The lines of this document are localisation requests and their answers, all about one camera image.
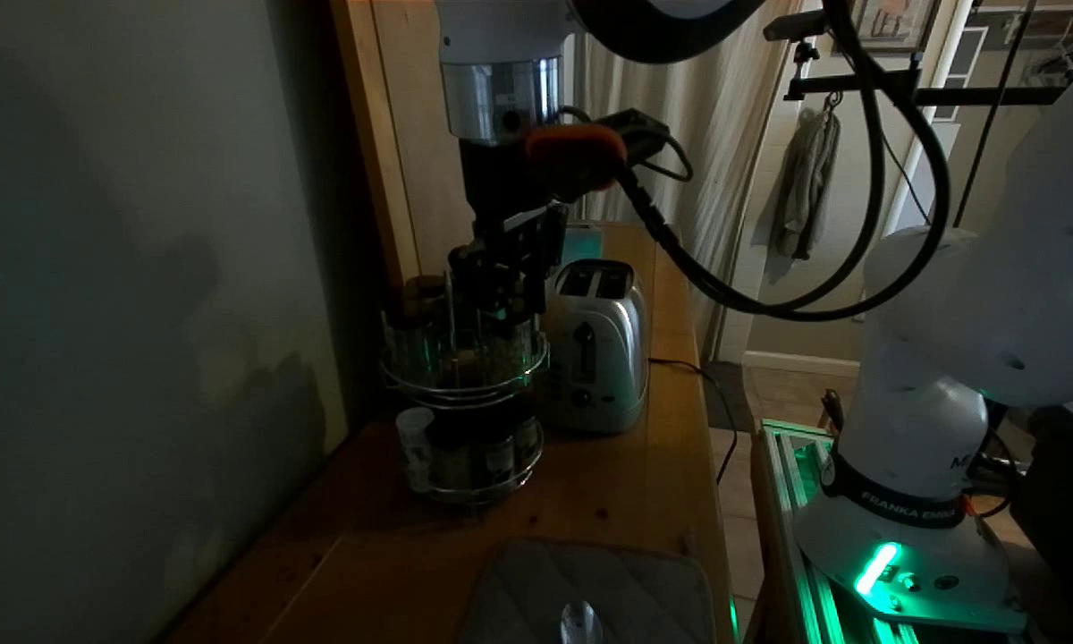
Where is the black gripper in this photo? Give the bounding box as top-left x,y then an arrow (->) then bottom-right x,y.
444,139 -> 571,351

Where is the spice jar with dark lid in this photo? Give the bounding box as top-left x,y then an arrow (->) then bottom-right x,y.
447,246 -> 530,360

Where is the blue tissue box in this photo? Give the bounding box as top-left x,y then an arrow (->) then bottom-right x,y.
563,220 -> 612,269

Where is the silver two-slot toaster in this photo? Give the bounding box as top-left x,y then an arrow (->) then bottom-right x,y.
541,256 -> 654,440

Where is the grey quilted pot holder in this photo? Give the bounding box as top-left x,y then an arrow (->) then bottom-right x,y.
454,539 -> 724,644

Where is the grey hanging towel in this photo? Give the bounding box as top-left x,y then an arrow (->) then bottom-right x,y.
769,102 -> 848,263

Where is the black horizontal stand bar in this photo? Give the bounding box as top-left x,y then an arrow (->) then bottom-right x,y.
783,34 -> 1073,107

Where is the black wrist camera orange band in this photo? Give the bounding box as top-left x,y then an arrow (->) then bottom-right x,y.
520,107 -> 673,199

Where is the black toaster power cord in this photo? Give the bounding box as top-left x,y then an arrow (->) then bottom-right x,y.
645,351 -> 715,380

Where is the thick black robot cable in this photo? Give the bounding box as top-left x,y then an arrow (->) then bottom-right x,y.
606,0 -> 960,328

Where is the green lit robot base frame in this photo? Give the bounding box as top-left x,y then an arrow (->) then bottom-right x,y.
748,413 -> 1041,644

